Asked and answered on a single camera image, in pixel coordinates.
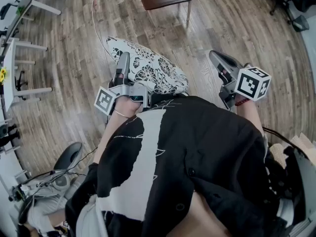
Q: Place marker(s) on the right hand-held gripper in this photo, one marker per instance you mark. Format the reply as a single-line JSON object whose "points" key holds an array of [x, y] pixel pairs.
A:
{"points": [[251, 83]]}

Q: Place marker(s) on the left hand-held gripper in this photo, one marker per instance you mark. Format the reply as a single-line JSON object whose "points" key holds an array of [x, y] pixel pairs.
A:
{"points": [[123, 90]]}

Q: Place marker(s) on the black white floral fabric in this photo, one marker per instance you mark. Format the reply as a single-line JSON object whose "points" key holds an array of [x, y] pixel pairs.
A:
{"points": [[153, 68]]}

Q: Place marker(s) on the person's left forearm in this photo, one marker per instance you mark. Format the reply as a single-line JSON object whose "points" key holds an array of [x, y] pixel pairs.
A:
{"points": [[116, 130]]}

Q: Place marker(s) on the person's right forearm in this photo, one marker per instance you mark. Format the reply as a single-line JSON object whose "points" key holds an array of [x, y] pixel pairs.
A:
{"points": [[249, 115]]}

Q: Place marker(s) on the black white patterned shirt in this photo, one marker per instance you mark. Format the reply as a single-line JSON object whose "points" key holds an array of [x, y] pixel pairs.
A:
{"points": [[209, 144]]}

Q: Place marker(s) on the long white desk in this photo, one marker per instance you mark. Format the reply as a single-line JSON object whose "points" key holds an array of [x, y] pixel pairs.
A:
{"points": [[45, 7]]}

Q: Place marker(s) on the beige fabric pile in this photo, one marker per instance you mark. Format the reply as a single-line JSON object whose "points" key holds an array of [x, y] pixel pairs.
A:
{"points": [[277, 149]]}

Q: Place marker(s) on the white table with sunflowers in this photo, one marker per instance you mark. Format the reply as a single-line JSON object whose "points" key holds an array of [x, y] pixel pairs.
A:
{"points": [[10, 65]]}

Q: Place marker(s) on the small green plant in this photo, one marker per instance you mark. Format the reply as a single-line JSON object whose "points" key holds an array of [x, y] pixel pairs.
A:
{"points": [[20, 10]]}

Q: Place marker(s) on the yellow sunflower bouquet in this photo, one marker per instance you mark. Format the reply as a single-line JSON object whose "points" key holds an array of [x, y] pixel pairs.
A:
{"points": [[3, 74]]}

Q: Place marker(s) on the person's chest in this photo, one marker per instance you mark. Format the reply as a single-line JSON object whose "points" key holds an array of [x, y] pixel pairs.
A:
{"points": [[209, 216]]}

